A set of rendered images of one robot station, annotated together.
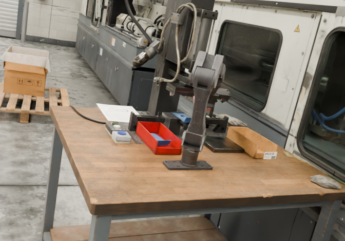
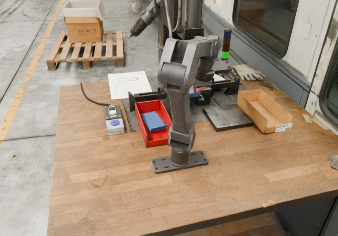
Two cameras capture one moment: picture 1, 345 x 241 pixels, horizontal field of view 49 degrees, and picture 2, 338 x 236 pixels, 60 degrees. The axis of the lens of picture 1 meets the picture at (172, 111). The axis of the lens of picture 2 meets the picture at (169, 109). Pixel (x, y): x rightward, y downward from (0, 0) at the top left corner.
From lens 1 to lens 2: 0.69 m
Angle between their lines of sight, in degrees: 20
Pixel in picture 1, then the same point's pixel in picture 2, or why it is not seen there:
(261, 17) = not seen: outside the picture
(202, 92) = (176, 94)
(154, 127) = (155, 105)
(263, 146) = (276, 113)
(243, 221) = not seen: hidden behind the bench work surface
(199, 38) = (190, 1)
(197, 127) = (180, 128)
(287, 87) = (310, 33)
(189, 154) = (177, 155)
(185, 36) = not seen: outside the picture
